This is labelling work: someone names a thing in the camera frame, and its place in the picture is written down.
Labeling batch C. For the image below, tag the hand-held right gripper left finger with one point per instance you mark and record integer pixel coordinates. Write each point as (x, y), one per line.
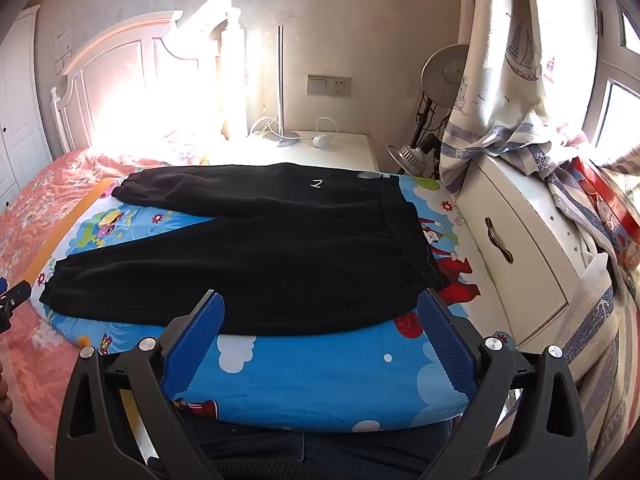
(195, 350)

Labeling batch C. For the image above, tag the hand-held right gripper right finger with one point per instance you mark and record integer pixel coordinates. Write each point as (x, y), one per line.
(445, 350)

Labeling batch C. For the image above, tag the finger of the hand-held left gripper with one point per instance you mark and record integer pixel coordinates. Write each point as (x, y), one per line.
(15, 297)

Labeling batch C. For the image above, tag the black pants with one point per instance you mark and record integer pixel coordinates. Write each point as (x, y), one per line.
(250, 260)

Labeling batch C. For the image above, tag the pink floral bedspread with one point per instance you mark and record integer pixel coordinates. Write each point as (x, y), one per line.
(30, 220)

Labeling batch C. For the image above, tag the white cabinet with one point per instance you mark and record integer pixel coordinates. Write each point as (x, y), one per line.
(530, 285)

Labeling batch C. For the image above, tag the blue cartoon printed mat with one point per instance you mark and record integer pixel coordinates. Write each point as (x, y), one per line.
(310, 375)

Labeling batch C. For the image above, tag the white wardrobe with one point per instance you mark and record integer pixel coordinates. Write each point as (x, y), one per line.
(20, 110)

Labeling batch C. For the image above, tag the white nightstand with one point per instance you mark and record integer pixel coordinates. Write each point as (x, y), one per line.
(345, 152)

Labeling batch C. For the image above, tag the red box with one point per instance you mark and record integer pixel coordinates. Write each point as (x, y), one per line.
(605, 195)

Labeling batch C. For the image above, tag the white bed headboard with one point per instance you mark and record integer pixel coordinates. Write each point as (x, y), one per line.
(125, 85)

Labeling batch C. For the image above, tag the boat printed curtain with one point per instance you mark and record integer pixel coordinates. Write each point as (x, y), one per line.
(505, 85)

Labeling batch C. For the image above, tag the grey round desk lamp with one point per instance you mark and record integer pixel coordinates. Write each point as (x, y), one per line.
(442, 72)

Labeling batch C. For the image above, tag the silver pole lamp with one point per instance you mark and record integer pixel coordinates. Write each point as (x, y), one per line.
(281, 85)

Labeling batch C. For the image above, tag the window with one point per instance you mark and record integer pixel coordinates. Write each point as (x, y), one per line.
(617, 105)

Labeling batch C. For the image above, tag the wall switch panel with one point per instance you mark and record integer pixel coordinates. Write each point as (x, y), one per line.
(63, 52)

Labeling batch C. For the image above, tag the wall socket panel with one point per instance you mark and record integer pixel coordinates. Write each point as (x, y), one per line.
(329, 86)

